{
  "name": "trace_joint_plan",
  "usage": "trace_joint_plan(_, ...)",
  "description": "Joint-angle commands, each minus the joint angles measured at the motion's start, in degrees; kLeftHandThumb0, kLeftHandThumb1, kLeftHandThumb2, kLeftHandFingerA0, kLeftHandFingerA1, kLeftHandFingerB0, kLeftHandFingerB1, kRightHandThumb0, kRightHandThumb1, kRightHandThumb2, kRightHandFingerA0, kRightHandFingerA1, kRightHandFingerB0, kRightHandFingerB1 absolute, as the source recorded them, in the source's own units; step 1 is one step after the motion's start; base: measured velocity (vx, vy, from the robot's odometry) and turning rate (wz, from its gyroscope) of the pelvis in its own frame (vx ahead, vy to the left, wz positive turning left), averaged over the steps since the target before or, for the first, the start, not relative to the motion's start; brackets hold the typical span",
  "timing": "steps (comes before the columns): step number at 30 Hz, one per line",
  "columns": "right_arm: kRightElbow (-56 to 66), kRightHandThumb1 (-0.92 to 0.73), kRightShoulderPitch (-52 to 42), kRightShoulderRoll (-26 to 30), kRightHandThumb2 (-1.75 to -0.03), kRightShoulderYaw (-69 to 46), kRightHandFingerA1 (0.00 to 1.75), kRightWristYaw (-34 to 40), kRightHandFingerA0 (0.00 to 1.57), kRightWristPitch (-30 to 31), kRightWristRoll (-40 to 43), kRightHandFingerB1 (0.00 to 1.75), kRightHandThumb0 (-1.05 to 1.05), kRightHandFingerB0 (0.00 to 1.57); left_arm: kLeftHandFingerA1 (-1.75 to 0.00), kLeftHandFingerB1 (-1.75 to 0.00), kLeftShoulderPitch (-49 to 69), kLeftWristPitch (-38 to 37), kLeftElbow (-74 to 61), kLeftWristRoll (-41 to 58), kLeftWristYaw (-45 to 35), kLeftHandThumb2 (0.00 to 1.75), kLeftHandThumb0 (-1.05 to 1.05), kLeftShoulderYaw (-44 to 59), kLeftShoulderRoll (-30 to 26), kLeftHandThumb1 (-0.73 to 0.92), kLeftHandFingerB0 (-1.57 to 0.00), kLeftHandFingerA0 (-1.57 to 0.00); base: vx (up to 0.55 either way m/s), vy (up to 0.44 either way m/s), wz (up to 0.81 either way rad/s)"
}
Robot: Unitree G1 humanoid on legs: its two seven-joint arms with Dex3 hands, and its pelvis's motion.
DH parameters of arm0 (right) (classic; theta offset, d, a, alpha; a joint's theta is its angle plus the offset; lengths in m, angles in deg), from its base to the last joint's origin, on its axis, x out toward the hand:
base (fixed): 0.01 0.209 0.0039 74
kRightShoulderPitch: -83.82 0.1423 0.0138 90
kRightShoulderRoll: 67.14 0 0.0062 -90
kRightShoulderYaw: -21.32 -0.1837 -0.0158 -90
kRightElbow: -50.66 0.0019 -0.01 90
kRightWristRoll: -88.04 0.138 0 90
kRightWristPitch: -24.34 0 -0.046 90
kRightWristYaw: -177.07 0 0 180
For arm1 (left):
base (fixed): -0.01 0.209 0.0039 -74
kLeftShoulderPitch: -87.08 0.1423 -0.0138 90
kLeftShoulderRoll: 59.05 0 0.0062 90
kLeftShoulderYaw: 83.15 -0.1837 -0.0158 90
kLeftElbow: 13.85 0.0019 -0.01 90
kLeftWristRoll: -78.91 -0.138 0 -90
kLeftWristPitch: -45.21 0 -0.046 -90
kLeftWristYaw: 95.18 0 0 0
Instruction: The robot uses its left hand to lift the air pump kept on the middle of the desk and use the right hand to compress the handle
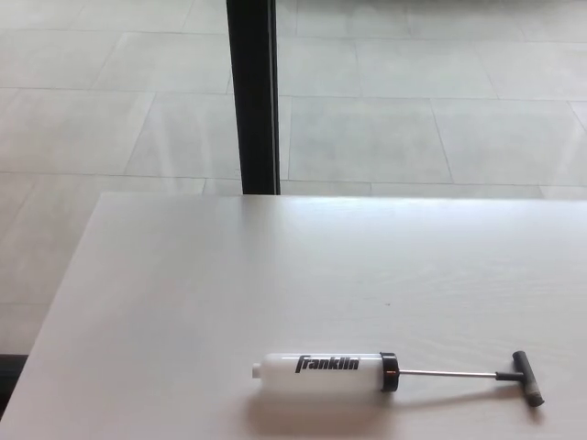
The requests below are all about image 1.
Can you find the white Franklin hand air pump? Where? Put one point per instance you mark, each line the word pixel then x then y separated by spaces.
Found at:
pixel 321 366

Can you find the dark object beside table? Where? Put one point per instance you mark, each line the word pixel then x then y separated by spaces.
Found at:
pixel 7 372

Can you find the black vertical frame post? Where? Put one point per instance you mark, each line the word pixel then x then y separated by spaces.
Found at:
pixel 252 91

